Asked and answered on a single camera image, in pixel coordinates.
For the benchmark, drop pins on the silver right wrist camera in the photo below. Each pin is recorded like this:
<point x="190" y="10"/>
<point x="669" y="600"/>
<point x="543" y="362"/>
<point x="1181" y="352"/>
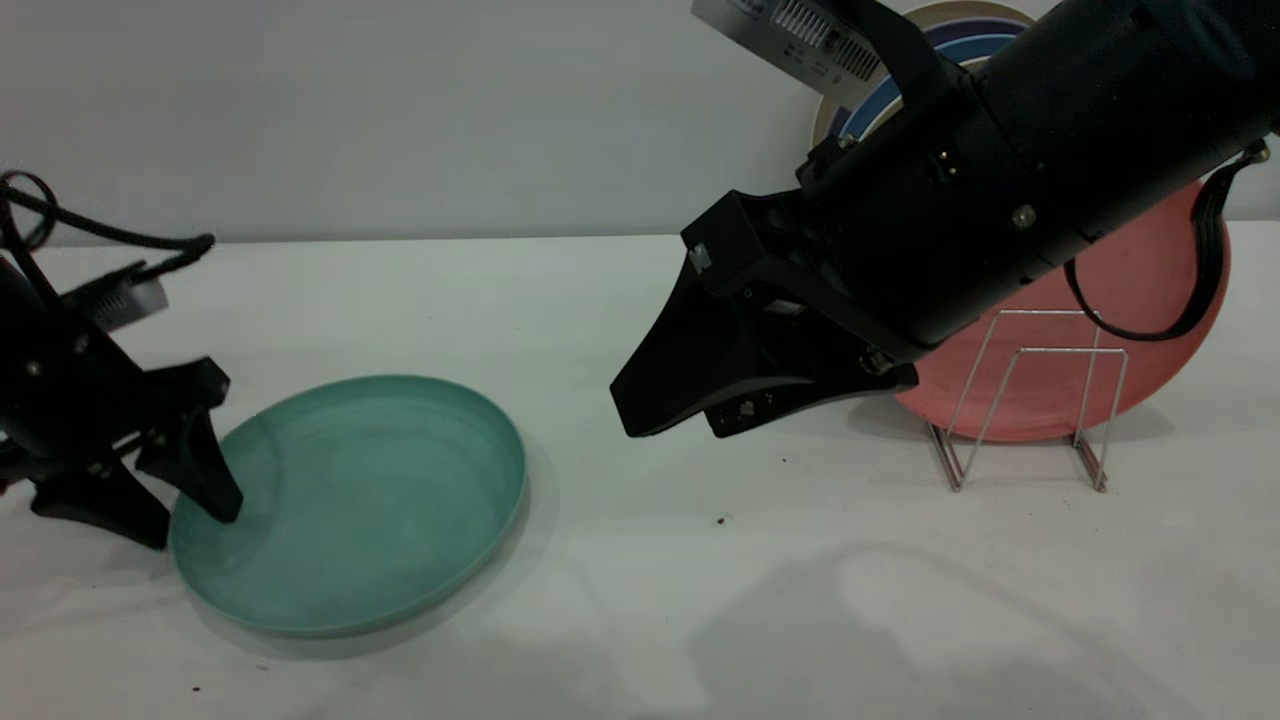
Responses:
<point x="790" y="35"/>

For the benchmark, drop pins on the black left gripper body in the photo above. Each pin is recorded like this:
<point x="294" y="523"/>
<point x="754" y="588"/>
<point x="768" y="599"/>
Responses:
<point x="60" y="400"/>

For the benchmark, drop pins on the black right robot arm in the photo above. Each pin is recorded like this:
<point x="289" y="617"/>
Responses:
<point x="1130" y="90"/>

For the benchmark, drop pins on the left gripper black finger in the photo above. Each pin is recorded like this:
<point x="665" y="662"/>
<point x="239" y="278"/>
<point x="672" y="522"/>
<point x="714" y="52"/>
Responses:
<point x="200" y="470"/>
<point x="105" y="505"/>

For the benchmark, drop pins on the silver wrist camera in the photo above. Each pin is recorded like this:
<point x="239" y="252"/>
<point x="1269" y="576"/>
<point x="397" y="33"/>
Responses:
<point x="125" y="300"/>
<point x="790" y="35"/>

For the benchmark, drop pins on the pink round plate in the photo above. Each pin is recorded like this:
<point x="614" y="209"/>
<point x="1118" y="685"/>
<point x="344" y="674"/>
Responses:
<point x="1140" y="280"/>

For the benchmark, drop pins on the green round plate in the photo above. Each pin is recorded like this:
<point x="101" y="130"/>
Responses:
<point x="370" y="510"/>

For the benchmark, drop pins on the dark purple round plate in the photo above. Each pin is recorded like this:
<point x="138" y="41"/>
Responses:
<point x="975" y="30"/>

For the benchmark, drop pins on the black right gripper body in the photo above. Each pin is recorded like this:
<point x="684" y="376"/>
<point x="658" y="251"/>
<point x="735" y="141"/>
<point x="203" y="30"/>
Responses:
<point x="900" y="240"/>

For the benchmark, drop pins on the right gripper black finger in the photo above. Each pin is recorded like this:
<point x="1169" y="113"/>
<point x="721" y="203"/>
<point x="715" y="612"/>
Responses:
<point x="690" y="370"/>
<point x="800" y="405"/>

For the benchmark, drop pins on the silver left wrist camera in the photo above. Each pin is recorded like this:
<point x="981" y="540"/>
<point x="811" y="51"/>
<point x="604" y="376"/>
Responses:
<point x="125" y="300"/>

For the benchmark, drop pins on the blue round plate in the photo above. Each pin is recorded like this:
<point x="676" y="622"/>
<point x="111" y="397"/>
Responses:
<point x="985" y="48"/>

